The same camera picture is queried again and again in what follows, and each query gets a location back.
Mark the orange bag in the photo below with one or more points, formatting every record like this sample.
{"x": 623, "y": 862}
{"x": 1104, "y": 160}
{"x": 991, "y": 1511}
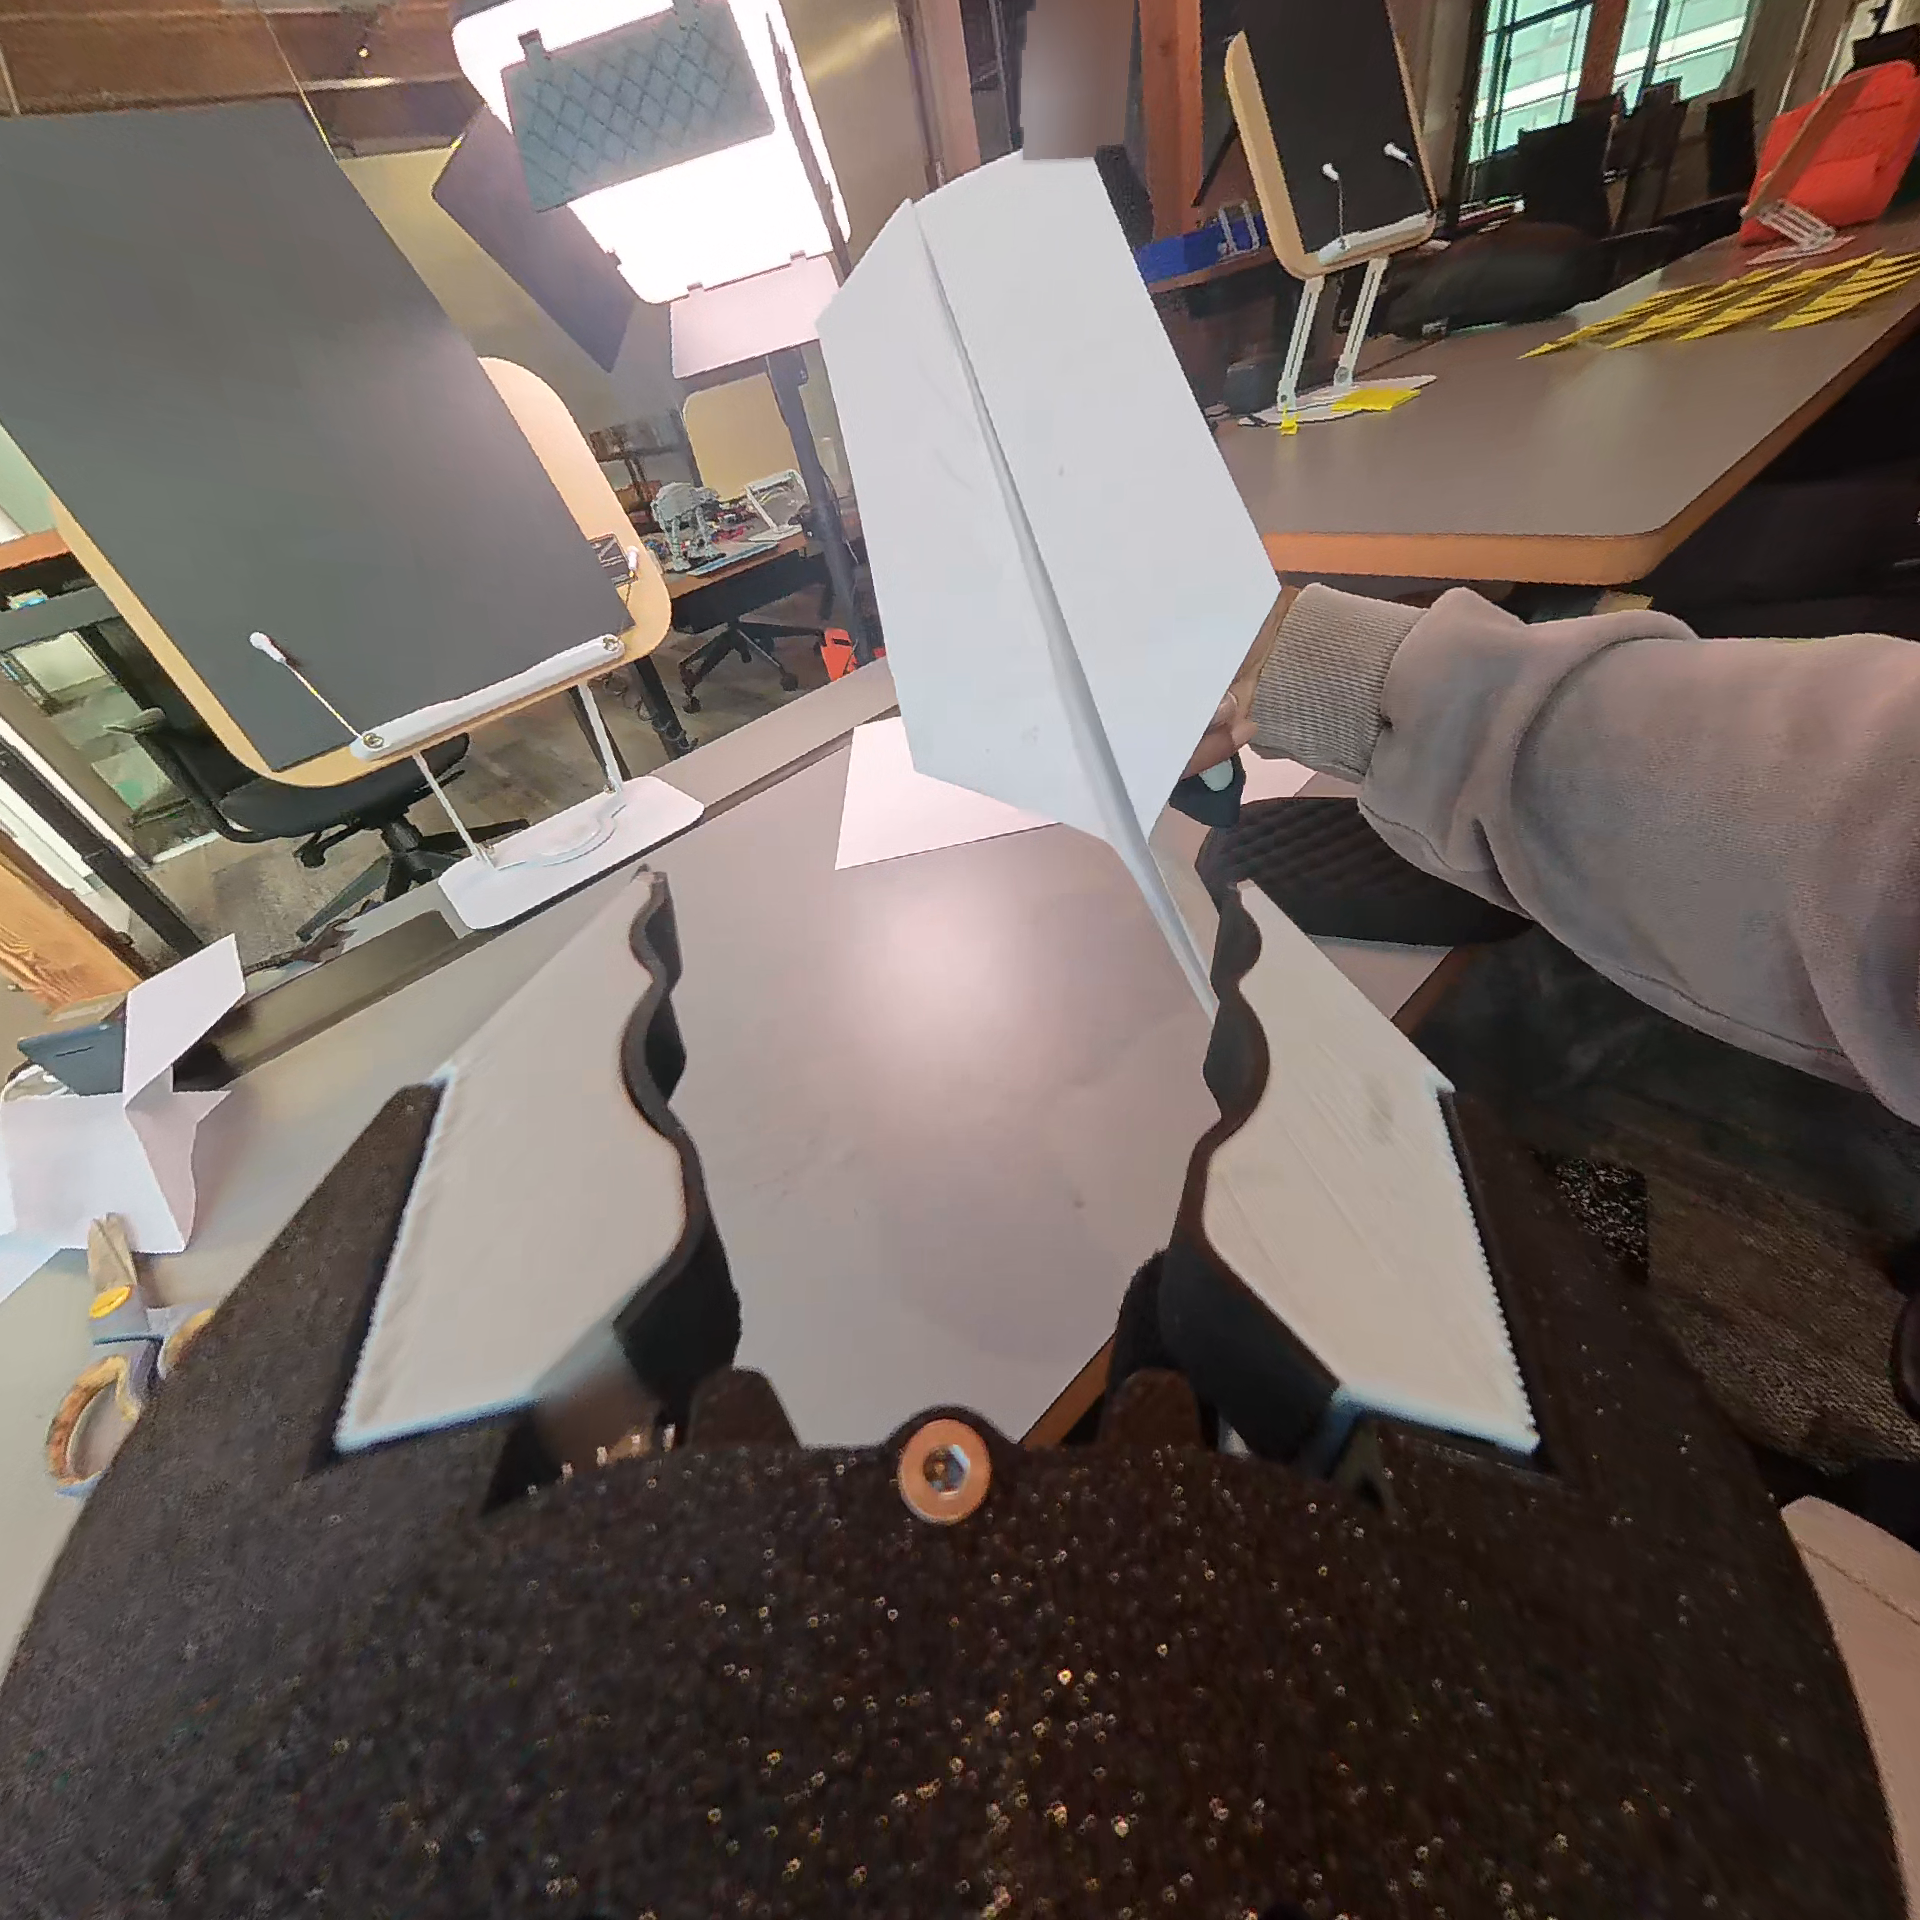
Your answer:
{"x": 1835, "y": 143}

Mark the white paper plane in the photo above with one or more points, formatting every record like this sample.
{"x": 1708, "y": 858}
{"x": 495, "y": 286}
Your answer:
{"x": 136, "y": 1110}

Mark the black round cushion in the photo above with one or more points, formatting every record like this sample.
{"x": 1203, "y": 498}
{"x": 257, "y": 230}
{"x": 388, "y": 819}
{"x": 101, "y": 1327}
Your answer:
{"x": 1350, "y": 869}

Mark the group of yellow cards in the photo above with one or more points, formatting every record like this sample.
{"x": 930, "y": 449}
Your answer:
{"x": 1725, "y": 307}

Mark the person's right hand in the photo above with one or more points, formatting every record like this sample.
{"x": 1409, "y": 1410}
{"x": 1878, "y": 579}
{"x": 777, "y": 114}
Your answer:
{"x": 1224, "y": 728}

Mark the black laptop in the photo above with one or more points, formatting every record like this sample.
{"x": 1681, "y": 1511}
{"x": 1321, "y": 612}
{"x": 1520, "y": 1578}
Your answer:
{"x": 269, "y": 420}

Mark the grey orange scissors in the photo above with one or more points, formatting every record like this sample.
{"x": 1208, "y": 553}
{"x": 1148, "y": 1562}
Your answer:
{"x": 112, "y": 1350}

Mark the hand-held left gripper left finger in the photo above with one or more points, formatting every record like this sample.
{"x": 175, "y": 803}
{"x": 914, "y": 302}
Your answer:
{"x": 511, "y": 1201}

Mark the black office chair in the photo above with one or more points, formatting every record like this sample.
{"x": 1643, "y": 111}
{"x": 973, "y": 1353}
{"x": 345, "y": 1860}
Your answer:
{"x": 741, "y": 662}
{"x": 329, "y": 811}

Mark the yellow sticky note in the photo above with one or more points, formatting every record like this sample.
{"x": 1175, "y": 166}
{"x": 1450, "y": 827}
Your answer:
{"x": 1372, "y": 400}

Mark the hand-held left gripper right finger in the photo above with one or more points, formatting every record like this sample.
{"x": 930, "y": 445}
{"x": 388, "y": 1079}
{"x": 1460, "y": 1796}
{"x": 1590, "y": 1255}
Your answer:
{"x": 1350, "y": 1230}

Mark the grey desk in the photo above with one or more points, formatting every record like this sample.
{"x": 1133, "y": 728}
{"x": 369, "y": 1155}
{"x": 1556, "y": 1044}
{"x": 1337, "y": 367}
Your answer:
{"x": 930, "y": 1079}

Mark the wooden desk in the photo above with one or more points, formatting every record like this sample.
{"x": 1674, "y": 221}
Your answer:
{"x": 1575, "y": 437}

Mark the white paper sheet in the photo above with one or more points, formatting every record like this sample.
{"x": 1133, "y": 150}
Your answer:
{"x": 1019, "y": 524}
{"x": 17, "y": 1263}
{"x": 914, "y": 811}

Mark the white laptop stand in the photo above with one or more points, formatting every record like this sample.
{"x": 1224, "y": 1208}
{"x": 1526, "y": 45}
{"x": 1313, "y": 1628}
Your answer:
{"x": 1337, "y": 315}
{"x": 569, "y": 839}

